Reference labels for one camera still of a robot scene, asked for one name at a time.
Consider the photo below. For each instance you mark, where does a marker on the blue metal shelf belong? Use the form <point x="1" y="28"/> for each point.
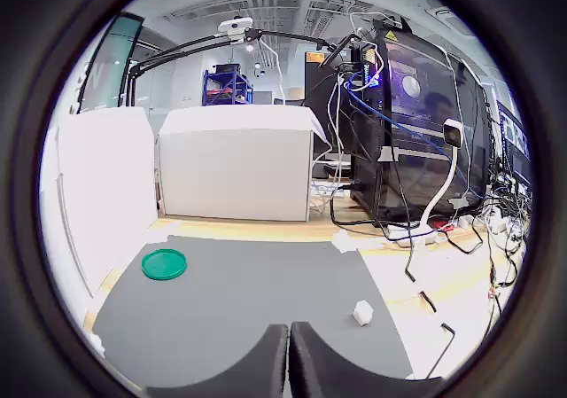
<point x="227" y="85"/>

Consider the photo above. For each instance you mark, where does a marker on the computer screen with windows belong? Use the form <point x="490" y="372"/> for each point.
<point x="514" y="134"/>

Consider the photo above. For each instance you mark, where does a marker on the white power strip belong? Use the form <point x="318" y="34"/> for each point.
<point x="414" y="236"/>

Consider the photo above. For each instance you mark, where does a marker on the white tape piece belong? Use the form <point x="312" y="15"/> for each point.
<point x="157" y="237"/>
<point x="345" y="241"/>
<point x="98" y="345"/>

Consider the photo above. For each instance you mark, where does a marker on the dark teal banner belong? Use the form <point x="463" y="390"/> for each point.
<point x="111" y="61"/>

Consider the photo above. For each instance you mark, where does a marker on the round green lid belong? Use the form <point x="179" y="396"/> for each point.
<point x="164" y="264"/>

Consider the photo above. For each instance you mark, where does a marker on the small white plastic terminal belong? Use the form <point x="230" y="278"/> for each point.
<point x="363" y="314"/>

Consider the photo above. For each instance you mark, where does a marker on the white webcam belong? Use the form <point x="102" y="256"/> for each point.
<point x="235" y="26"/>

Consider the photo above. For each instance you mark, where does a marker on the black computer tower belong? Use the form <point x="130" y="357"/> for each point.
<point x="416" y="119"/>

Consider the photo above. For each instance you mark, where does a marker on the white camera on gooseneck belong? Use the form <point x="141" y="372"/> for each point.
<point x="452" y="132"/>

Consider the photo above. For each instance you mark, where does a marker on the dark grey mat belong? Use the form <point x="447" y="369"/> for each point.
<point x="248" y="287"/>

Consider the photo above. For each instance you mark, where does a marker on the white partition box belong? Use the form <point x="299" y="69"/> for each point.
<point x="235" y="163"/>
<point x="55" y="203"/>
<point x="111" y="172"/>

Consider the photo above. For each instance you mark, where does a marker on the black monitor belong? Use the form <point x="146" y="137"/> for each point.
<point x="325" y="105"/>

